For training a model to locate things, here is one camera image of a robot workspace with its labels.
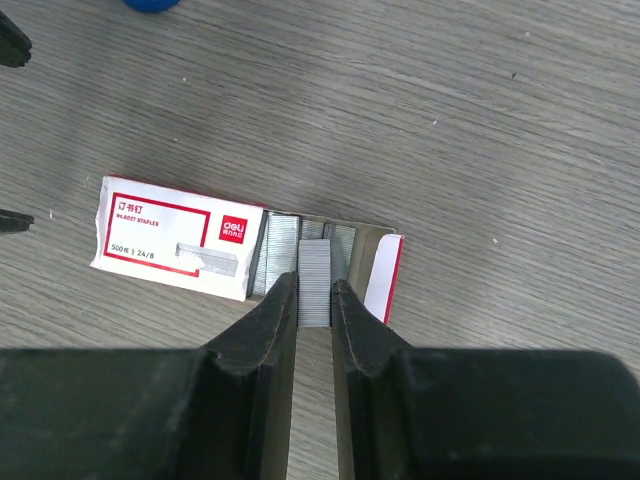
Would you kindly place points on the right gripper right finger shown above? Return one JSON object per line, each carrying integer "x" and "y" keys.
{"x": 377, "y": 403}

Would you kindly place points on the blue stapler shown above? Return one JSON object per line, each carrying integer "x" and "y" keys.
{"x": 151, "y": 6}

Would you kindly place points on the red white staple box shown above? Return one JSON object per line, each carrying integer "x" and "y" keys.
{"x": 234, "y": 250}

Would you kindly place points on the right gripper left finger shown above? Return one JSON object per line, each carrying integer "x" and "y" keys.
{"x": 244, "y": 394}

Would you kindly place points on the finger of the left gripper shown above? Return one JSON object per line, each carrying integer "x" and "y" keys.
{"x": 15, "y": 46}
{"x": 14, "y": 222}

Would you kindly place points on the long staple strip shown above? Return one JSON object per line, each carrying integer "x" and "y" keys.
{"x": 314, "y": 271}

